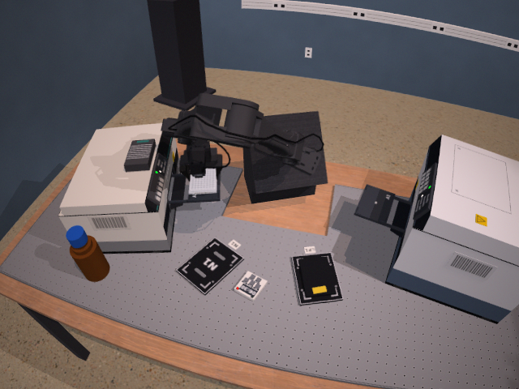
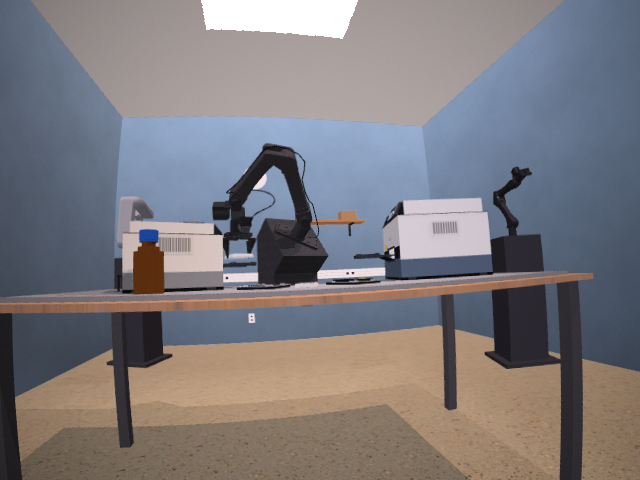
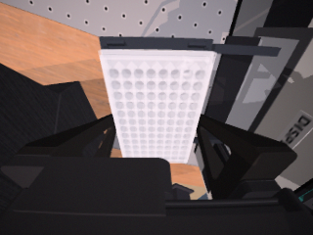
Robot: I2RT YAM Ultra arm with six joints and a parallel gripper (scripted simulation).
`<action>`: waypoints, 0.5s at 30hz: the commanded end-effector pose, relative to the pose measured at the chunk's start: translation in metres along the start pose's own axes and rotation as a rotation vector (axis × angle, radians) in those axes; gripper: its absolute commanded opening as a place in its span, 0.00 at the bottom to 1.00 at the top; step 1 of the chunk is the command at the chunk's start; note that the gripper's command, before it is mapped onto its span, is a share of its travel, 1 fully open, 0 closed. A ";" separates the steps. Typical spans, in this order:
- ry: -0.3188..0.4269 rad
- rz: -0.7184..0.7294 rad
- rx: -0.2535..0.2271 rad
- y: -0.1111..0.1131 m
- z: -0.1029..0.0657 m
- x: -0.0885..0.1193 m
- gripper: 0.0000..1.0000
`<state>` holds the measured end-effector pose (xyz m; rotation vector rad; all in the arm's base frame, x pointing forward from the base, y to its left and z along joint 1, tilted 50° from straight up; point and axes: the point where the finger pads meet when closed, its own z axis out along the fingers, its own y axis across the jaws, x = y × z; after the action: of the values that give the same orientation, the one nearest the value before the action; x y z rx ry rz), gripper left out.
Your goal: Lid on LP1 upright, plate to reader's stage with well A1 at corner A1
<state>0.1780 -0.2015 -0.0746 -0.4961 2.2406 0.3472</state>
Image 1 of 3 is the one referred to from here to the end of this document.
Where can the brown bottle with blue cap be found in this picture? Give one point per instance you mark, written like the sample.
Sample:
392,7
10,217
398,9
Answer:
87,254

